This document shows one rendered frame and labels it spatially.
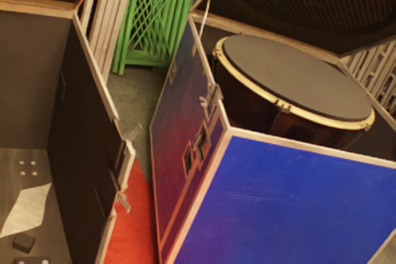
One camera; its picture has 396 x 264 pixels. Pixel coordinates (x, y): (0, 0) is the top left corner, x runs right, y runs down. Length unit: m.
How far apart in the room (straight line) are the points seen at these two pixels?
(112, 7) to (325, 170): 2.00
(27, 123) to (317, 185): 1.41
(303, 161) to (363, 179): 0.31
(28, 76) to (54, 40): 0.22
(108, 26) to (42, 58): 1.16
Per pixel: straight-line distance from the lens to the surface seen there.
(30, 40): 1.95
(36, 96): 2.10
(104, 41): 3.11
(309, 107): 1.74
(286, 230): 1.78
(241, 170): 1.48
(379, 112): 2.33
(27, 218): 1.92
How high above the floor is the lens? 1.60
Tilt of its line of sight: 26 degrees down
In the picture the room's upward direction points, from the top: 22 degrees clockwise
